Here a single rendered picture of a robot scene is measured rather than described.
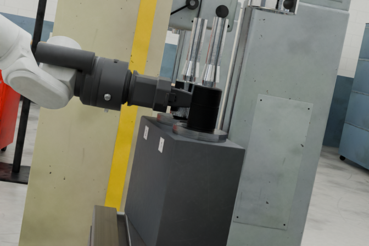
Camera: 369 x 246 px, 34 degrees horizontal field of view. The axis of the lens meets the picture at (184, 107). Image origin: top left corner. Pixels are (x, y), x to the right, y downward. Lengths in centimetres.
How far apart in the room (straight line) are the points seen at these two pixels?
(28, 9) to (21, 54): 863
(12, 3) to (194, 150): 882
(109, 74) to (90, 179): 136
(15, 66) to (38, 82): 4
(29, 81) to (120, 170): 137
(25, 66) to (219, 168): 35
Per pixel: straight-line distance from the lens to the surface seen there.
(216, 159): 94
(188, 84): 105
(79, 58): 102
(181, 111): 105
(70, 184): 237
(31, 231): 243
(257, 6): 58
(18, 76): 101
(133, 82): 104
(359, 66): 893
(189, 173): 93
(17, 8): 966
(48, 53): 102
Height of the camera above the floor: 123
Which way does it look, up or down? 6 degrees down
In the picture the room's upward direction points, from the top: 11 degrees clockwise
